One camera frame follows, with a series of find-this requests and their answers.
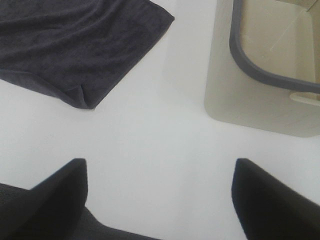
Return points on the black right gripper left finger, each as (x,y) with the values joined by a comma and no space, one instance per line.
(49,211)

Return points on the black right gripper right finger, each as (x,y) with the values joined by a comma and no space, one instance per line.
(267,209)

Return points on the dark grey towel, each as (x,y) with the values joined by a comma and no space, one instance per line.
(76,50)

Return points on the beige basket grey rim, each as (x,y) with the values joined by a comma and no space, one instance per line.
(264,67)

